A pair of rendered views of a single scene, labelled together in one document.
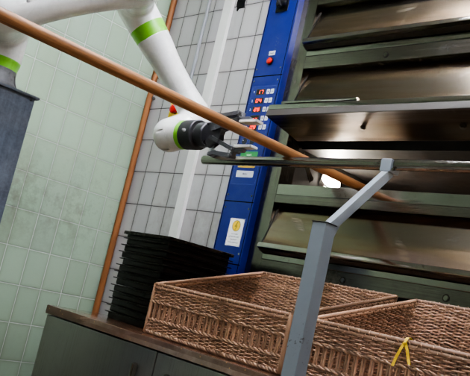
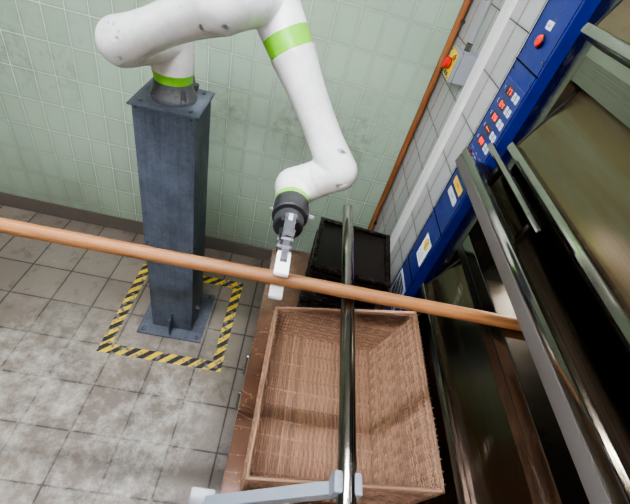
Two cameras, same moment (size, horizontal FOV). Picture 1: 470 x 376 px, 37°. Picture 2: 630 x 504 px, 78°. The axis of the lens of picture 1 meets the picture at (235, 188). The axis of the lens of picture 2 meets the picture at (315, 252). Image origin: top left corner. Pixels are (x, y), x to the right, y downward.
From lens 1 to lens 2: 1.88 m
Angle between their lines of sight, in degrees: 61
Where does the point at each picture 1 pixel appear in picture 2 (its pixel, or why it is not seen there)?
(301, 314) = not seen: outside the picture
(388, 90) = (625, 238)
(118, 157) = (410, 91)
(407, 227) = (509, 444)
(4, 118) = (171, 138)
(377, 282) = not seen: hidden behind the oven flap
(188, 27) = not seen: outside the picture
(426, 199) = (536, 458)
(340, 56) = (622, 92)
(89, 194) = (375, 126)
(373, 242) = (474, 409)
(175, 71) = (303, 110)
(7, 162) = (185, 172)
